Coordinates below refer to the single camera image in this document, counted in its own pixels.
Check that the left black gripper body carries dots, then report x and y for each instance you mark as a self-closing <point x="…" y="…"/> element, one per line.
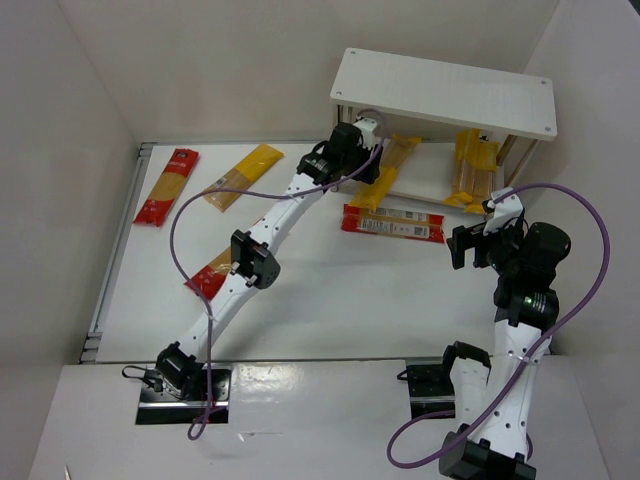
<point x="368" y="168"/>

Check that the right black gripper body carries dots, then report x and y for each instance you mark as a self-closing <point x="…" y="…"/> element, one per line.
<point x="480" y="245"/>

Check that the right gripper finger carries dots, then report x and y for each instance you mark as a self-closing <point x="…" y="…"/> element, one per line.
<point x="463" y="239"/>
<point x="480" y="257"/>

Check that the yellow spaghetti bag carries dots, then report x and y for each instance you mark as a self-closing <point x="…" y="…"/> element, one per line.
<point x="397" y="153"/>
<point x="228" y="188"/>

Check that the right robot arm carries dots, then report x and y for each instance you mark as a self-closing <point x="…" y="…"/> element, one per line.
<point x="493" y="391"/>

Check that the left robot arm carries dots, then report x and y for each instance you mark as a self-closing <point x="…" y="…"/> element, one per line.
<point x="253" y="256"/>

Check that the yellow spaghetti bags on shelf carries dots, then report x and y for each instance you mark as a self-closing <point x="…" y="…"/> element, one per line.
<point x="475" y="166"/>

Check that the white two-tier shelf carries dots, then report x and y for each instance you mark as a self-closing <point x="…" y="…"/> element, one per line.
<point x="435" y="100"/>

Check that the red spaghetti bag label up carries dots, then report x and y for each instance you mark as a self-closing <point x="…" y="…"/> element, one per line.
<point x="393" y="223"/>

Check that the yellow spaghetti bag top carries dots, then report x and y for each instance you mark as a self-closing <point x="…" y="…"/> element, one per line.
<point x="228" y="188"/>

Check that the red spaghetti bag far left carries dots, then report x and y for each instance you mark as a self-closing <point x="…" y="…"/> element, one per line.
<point x="167" y="188"/>

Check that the red spaghetti bag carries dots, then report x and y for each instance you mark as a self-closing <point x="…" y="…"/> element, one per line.
<point x="167" y="188"/>
<point x="211" y="277"/>

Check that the red spaghetti bag centre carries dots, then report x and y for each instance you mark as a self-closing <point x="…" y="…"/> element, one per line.
<point x="211" y="277"/>

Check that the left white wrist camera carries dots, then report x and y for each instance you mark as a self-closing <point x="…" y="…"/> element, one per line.
<point x="367" y="127"/>

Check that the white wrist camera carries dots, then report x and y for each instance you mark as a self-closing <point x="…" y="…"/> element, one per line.
<point x="367" y="127"/>
<point x="502" y="206"/>

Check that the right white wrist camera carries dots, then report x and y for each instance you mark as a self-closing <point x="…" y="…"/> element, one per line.
<point x="502" y="206"/>

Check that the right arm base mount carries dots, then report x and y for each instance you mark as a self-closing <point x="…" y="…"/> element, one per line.
<point x="430" y="387"/>

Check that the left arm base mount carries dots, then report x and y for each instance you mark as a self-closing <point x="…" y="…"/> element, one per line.
<point x="160" y="404"/>

